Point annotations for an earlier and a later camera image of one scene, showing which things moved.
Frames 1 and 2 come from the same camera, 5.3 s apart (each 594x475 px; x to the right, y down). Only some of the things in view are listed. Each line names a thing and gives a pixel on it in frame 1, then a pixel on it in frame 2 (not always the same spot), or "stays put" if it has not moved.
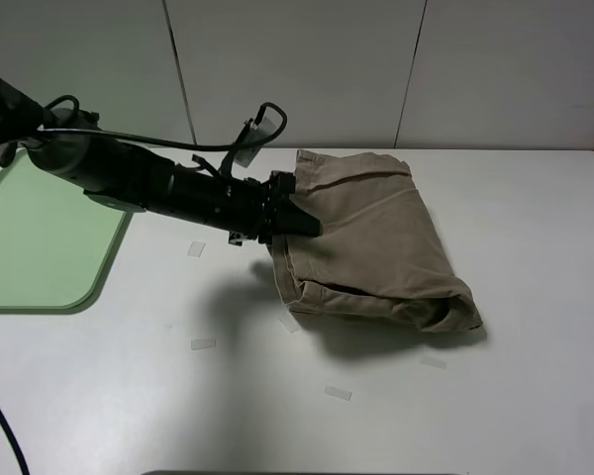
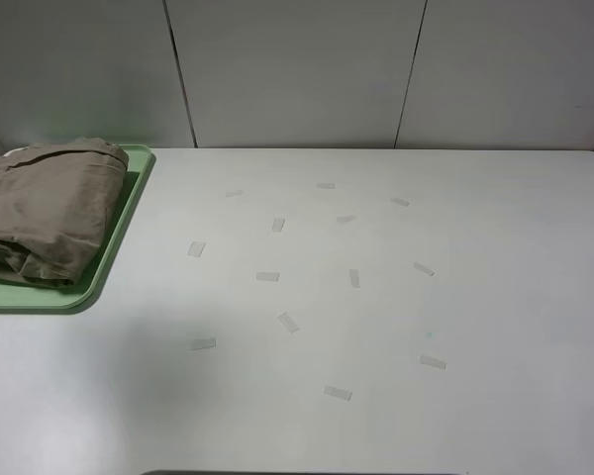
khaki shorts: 381,252 -> 44,208
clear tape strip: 202,343 stays put
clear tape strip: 339,393 stays put
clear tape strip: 287,323 stays put
